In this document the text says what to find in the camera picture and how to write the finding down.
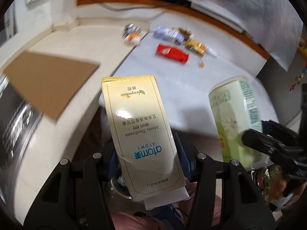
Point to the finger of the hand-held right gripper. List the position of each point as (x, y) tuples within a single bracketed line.
[(261, 140), (280, 134)]

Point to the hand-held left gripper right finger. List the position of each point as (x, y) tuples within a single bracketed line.
[(186, 160)]

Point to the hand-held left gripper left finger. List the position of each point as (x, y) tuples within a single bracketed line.
[(113, 167)]

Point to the dark trash bin cream rim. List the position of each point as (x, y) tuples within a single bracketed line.
[(118, 184)]

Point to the green can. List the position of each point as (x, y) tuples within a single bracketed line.
[(230, 115)]

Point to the yellow toothpaste box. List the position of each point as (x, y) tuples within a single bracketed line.
[(139, 136)]

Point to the glass jar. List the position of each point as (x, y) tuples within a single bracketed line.
[(266, 179)]

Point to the person's pink trousers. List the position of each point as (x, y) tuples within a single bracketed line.
[(129, 220)]

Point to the blue plastic stool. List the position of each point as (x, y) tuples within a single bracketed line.
[(165, 214)]

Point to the hanging charm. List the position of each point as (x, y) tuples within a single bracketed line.
[(298, 79)]

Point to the small gold wrapper scrap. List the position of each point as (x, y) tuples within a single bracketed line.
[(201, 64)]

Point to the small white tube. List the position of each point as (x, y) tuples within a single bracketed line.
[(212, 53)]

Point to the brown cardboard sheet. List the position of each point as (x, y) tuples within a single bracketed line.
[(52, 81)]

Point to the red packet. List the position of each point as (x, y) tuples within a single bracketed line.
[(171, 52)]

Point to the gold wrapper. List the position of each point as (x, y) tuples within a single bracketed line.
[(195, 46)]

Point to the blue tissue pack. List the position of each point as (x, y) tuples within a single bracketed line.
[(165, 32)]

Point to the translucent plastic sheet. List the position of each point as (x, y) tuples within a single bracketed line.
[(239, 9)]

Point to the foil snack wrapper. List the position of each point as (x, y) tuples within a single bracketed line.
[(133, 37)]

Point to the white wall holder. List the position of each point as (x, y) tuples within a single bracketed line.
[(10, 24)]

